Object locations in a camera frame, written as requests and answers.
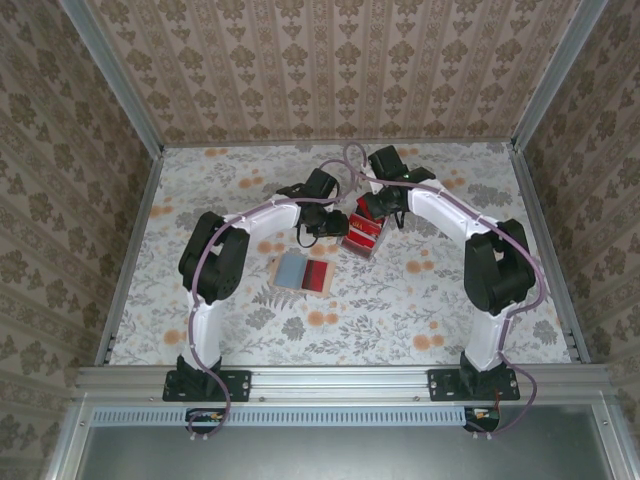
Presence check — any red tray box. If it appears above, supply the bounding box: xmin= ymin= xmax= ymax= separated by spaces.
xmin=338 ymin=197 xmax=390 ymax=262

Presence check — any red card with black stripe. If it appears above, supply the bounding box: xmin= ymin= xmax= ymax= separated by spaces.
xmin=303 ymin=258 xmax=334 ymax=295

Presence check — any beige leather card holder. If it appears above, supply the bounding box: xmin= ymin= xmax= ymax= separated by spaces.
xmin=268 ymin=251 xmax=335 ymax=297

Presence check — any red VIP card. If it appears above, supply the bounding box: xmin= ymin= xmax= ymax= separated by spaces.
xmin=347 ymin=214 xmax=384 ymax=241

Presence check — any grey metal sheet panel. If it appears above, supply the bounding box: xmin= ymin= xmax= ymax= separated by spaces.
xmin=74 ymin=424 xmax=619 ymax=480

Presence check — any left gripper thin black wire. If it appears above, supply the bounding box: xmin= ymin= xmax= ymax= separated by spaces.
xmin=297 ymin=223 xmax=322 ymax=249

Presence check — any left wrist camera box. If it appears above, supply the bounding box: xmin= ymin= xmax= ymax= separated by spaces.
xmin=304 ymin=168 xmax=339 ymax=199

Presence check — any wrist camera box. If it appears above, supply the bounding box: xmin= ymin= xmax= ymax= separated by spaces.
xmin=367 ymin=145 xmax=409 ymax=180
xmin=304 ymin=168 xmax=339 ymax=199

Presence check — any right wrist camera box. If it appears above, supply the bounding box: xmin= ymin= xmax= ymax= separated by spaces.
xmin=367 ymin=145 xmax=409 ymax=180

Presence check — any thin aluminium table rail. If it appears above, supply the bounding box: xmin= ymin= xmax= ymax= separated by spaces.
xmin=162 ymin=138 xmax=514 ymax=149

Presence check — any aluminium table side rail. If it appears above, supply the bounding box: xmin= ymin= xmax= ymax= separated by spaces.
xmin=509 ymin=142 xmax=593 ymax=365
xmin=93 ymin=147 xmax=166 ymax=366

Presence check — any wide aluminium mounting rail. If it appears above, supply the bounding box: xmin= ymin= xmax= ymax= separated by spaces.
xmin=73 ymin=363 xmax=610 ymax=404

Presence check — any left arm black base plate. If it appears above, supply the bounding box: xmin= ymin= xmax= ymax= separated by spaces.
xmin=162 ymin=368 xmax=252 ymax=404

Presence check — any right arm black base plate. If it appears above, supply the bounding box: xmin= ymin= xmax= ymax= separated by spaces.
xmin=427 ymin=368 xmax=521 ymax=404

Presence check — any grey slotted cable duct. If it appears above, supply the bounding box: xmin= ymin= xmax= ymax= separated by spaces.
xmin=92 ymin=405 xmax=469 ymax=427

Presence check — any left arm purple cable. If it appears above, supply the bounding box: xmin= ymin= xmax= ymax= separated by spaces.
xmin=188 ymin=159 xmax=362 ymax=442

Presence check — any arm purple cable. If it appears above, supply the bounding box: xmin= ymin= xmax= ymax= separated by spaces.
xmin=343 ymin=142 xmax=549 ymax=441
xmin=188 ymin=159 xmax=362 ymax=442

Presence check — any aluminium frame post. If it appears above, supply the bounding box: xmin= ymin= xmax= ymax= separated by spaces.
xmin=509 ymin=0 xmax=610 ymax=151
xmin=55 ymin=0 xmax=167 ymax=156

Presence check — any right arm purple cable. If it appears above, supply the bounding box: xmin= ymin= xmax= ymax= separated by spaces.
xmin=343 ymin=142 xmax=549 ymax=441

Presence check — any aluminium lower frame rail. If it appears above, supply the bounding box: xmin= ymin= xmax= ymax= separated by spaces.
xmin=42 ymin=399 xmax=94 ymax=480
xmin=589 ymin=399 xmax=632 ymax=480

